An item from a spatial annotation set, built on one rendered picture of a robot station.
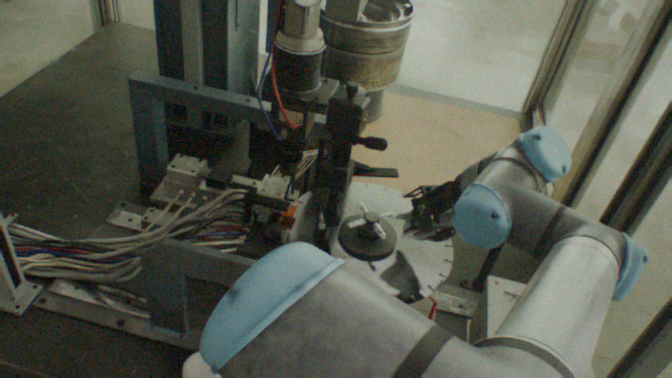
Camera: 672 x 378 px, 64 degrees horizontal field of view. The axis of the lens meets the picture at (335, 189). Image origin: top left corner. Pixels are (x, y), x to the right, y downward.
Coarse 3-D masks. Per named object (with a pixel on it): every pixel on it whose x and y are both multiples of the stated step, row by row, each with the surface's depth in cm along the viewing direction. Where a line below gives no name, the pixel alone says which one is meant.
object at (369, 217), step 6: (360, 204) 102; (366, 210) 101; (366, 216) 99; (372, 216) 99; (378, 216) 100; (384, 216) 101; (390, 216) 101; (354, 222) 98; (360, 222) 98; (366, 222) 99; (372, 222) 98; (378, 222) 99; (366, 228) 100; (372, 228) 99; (378, 228) 98; (384, 234) 97
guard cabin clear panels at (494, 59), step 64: (0, 0) 155; (64, 0) 182; (128, 0) 203; (448, 0) 177; (512, 0) 173; (640, 0) 121; (0, 64) 161; (448, 64) 191; (512, 64) 186; (576, 64) 158; (576, 128) 143; (640, 128) 105; (576, 192) 131; (640, 320) 87
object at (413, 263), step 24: (360, 192) 113; (384, 192) 114; (312, 216) 105; (288, 240) 99; (312, 240) 100; (336, 240) 101; (408, 240) 103; (360, 264) 97; (384, 264) 98; (408, 264) 99; (432, 264) 99; (384, 288) 94; (408, 288) 94; (432, 288) 95
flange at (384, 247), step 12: (360, 216) 106; (348, 228) 102; (360, 228) 101; (384, 228) 104; (348, 240) 100; (360, 240) 100; (372, 240) 100; (384, 240) 101; (396, 240) 102; (360, 252) 98; (372, 252) 98; (384, 252) 99
